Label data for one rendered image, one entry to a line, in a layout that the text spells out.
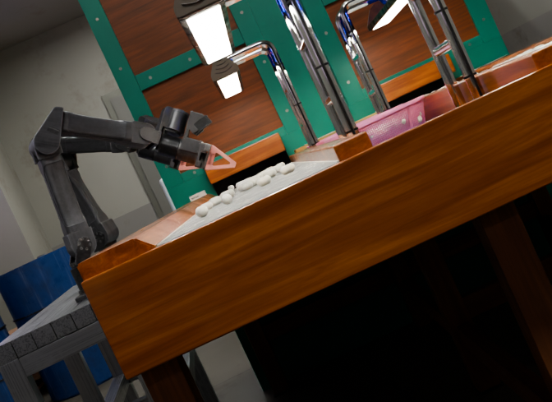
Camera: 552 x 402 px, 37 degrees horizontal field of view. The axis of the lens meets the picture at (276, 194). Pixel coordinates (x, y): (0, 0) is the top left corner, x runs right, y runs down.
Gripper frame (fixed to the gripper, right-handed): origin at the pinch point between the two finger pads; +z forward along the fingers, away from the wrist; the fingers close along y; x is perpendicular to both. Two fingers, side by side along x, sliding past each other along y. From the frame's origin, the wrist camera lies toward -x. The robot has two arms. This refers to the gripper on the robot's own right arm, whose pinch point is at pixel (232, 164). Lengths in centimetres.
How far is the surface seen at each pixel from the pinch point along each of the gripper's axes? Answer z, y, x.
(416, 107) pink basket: 39, -25, -25
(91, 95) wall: -187, 682, -26
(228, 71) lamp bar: -8.0, 7.6, -24.1
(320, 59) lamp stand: 12, -68, -23
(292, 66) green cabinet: 9, 86, -40
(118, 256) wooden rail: -10, -95, 17
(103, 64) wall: -185, 684, -63
